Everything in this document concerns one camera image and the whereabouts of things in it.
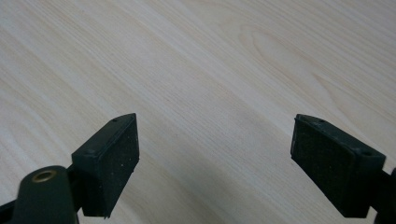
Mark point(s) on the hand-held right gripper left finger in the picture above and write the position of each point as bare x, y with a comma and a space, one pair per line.
107, 165

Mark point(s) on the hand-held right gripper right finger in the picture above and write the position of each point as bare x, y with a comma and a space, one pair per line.
333, 168

